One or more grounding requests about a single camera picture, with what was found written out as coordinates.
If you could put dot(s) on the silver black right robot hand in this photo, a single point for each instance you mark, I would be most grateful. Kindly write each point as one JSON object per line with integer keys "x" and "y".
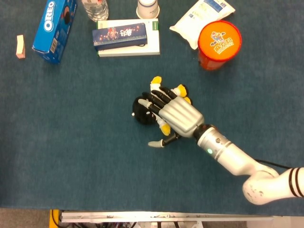
{"x": 180, "y": 116}

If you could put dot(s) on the black white plush penguin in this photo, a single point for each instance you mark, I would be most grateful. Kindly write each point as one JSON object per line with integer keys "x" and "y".
{"x": 142, "y": 114}

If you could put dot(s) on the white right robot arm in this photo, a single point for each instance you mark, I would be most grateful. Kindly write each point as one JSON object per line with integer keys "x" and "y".
{"x": 237, "y": 161}

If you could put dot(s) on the white flat box green edge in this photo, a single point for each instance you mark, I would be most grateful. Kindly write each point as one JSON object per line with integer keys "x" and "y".
{"x": 152, "y": 45}

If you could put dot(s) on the orange cylindrical can red rim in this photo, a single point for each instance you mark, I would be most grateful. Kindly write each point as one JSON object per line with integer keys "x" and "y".
{"x": 218, "y": 45}

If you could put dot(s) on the dark blue printed long box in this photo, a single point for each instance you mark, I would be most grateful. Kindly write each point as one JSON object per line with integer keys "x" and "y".
{"x": 118, "y": 35}

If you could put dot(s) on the white snack pouch blue print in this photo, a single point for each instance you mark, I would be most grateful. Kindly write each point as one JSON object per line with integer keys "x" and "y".
{"x": 202, "y": 16}

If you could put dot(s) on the white paper cup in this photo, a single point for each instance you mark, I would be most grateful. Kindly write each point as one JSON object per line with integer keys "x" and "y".
{"x": 147, "y": 9}

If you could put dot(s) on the blue felt table mat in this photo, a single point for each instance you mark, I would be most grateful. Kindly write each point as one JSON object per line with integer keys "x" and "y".
{"x": 71, "y": 154}

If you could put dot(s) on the clear plastic water bottle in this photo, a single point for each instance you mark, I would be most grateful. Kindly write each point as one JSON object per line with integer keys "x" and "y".
{"x": 96, "y": 9}

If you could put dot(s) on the blue Oreo cookie box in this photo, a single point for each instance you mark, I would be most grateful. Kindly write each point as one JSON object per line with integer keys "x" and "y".
{"x": 53, "y": 31}

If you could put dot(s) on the pink eraser block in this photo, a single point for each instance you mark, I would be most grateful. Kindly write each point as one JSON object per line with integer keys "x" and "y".
{"x": 20, "y": 46}

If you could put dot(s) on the aluminium frame rail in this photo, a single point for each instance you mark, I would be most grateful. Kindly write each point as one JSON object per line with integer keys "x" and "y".
{"x": 166, "y": 217}

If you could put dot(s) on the yellow frame post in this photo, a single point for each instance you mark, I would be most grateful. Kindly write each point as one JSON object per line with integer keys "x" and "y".
{"x": 53, "y": 218}

